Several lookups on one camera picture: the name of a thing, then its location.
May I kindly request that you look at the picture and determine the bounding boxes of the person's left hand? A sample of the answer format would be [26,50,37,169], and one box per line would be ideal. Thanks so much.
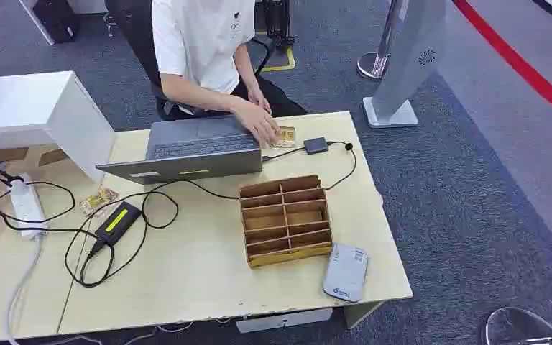
[247,87,273,115]

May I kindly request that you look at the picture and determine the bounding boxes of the person's right hand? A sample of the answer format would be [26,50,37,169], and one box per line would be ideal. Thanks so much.
[230,98,282,149]

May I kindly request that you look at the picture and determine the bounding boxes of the yellow patterned card stack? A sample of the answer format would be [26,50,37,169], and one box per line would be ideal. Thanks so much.
[272,126,297,149]

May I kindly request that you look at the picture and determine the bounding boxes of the grey laptop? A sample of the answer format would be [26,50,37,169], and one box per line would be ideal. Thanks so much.
[96,116,264,185]

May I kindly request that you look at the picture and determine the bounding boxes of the small dark card reader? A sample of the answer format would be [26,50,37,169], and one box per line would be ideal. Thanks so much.
[303,137,330,155]

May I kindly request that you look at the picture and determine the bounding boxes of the black tripod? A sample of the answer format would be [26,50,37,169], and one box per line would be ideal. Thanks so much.
[254,0,297,49]

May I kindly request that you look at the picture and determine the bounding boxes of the person in white shirt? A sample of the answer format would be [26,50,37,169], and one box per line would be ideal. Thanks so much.
[151,0,308,121]

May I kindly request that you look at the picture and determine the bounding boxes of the wooden divided card box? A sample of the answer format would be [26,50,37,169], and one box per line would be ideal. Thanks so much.
[239,175,334,269]

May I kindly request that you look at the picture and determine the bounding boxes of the chrome stool base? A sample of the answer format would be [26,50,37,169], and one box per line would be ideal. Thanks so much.
[482,306,552,345]

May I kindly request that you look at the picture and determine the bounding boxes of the grey kiosk stand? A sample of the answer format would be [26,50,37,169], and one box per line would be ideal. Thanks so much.
[362,0,449,129]

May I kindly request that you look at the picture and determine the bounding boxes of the black power adapter yellow label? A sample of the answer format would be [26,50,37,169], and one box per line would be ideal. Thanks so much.
[94,201,143,247]

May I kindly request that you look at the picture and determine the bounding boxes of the grey padded pouch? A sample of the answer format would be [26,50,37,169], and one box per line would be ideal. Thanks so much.
[322,243,369,304]

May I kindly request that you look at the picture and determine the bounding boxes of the loose yellow patterned cards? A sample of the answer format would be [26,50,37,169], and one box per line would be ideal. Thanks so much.
[79,188,120,216]

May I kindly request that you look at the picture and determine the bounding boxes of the brown tape patch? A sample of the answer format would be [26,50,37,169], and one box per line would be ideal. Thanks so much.
[0,147,29,163]
[37,148,70,167]

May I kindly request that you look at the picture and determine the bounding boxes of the black bag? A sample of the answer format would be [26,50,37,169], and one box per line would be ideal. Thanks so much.
[32,0,81,45]

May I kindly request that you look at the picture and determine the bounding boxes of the white box cabinet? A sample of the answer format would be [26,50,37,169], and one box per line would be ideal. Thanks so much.
[0,70,116,185]

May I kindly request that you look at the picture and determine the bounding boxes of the white power strip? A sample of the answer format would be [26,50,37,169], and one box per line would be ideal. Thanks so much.
[9,173,49,240]

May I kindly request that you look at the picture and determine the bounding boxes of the short black reader cable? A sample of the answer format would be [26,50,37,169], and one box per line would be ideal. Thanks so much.
[261,147,306,163]

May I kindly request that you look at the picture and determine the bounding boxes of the chrome stanchion post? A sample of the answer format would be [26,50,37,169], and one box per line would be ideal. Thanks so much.
[356,0,401,81]

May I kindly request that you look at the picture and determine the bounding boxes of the long black looping cable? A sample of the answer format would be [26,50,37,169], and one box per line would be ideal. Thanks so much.
[63,140,358,290]

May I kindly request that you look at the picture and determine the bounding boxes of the white bracket under desk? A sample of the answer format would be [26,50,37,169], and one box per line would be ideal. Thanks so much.
[236,308,334,335]

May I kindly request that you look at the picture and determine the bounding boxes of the thin white dangling cable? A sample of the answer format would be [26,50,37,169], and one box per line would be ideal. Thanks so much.
[42,320,235,345]

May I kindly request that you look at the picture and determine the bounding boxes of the black adapter mains cable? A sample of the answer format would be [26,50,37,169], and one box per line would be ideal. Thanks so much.
[0,166,100,235]

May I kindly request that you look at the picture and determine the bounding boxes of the white power strip cable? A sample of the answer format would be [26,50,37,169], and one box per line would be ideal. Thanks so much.
[3,235,45,345]

